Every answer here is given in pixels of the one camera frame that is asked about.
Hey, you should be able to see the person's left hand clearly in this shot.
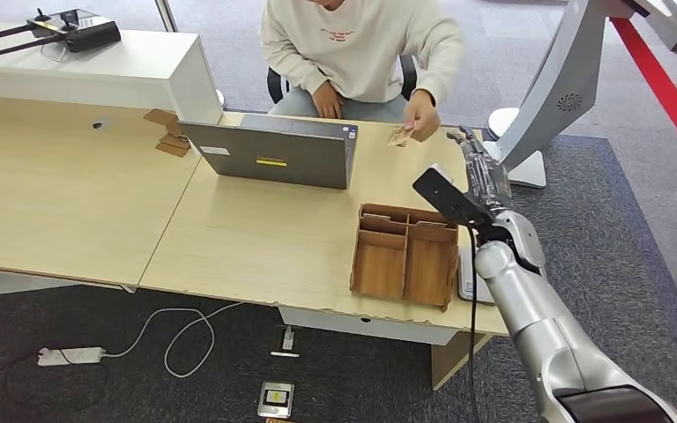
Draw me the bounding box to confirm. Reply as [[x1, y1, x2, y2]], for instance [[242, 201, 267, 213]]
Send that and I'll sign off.
[[402, 89, 442, 145]]

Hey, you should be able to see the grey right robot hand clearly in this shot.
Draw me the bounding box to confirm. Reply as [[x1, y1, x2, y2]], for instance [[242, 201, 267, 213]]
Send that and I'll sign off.
[[446, 125, 515, 214]]

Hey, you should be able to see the person's right hand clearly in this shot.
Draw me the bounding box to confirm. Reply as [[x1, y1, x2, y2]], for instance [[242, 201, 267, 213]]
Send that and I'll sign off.
[[312, 80, 345, 121]]

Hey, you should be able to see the wooden organizer tray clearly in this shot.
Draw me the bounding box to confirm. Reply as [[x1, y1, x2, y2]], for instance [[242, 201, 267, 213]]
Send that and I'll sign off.
[[348, 202, 460, 312]]

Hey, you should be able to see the person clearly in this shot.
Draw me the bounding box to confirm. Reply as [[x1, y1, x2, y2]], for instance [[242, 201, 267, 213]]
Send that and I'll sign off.
[[258, 0, 467, 145]]

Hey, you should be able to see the white card reader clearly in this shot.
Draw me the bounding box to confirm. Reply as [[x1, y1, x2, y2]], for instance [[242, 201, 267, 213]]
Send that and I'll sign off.
[[457, 245, 496, 307]]

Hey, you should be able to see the black office chair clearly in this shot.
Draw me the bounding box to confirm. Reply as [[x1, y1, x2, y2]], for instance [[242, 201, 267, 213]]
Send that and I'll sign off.
[[266, 54, 419, 105]]

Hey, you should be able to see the grey laptop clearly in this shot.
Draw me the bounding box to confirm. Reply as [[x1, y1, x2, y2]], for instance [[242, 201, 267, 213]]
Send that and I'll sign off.
[[177, 114, 359, 191]]

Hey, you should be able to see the silver kiosk stand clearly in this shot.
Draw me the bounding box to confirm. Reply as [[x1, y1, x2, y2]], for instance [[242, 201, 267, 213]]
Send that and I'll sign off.
[[483, 0, 675, 189]]

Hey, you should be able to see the brown cardboard piece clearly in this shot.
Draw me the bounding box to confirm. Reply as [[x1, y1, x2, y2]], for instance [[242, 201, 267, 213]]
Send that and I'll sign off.
[[142, 108, 179, 127], [155, 132, 192, 159]]

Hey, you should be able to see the wooden desk leg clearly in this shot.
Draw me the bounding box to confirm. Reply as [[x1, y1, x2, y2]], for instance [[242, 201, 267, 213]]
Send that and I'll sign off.
[[429, 330, 495, 391]]

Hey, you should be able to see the metal pole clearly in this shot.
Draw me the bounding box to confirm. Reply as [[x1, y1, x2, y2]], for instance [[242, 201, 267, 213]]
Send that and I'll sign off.
[[154, 0, 179, 33]]

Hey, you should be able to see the white under-desk panel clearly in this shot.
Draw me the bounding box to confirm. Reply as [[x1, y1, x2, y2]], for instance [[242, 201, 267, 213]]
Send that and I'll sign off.
[[277, 306, 459, 346]]

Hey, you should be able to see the white reception counter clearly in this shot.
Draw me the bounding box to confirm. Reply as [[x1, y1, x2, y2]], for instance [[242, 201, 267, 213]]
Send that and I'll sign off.
[[0, 21, 224, 125]]

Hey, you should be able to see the white plug adapter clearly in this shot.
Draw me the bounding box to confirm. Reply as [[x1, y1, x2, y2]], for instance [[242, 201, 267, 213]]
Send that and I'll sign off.
[[270, 325, 301, 359]]

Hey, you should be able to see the black remote controller with antennas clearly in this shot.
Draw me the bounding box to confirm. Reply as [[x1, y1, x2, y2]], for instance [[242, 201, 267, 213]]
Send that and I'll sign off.
[[0, 8, 122, 58]]

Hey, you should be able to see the clear plastic stand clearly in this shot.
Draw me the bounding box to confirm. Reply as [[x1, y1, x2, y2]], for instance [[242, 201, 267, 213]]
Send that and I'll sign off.
[[39, 41, 68, 63]]

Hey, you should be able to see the silver box with yellow label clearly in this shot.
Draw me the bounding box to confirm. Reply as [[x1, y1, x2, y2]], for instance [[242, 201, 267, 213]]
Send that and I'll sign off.
[[257, 381, 295, 419]]

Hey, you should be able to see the white power strip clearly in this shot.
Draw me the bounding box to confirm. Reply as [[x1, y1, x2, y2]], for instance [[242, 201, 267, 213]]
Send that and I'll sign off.
[[37, 347, 107, 367]]

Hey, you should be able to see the white desk side panel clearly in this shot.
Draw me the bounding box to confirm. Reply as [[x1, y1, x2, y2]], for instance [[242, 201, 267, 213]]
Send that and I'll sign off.
[[0, 271, 138, 300]]

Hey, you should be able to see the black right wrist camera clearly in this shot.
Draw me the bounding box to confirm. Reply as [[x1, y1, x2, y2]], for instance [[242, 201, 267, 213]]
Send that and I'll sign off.
[[413, 163, 495, 229]]

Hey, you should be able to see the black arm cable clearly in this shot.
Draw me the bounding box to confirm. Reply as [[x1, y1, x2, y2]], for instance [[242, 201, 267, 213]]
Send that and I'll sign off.
[[466, 224, 483, 423]]

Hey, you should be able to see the white power cable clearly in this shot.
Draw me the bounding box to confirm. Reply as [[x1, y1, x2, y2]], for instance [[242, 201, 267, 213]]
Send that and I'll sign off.
[[101, 301, 246, 380]]

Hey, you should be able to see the black floor cable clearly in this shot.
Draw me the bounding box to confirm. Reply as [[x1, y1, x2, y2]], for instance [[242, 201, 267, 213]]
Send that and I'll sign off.
[[0, 349, 109, 412]]

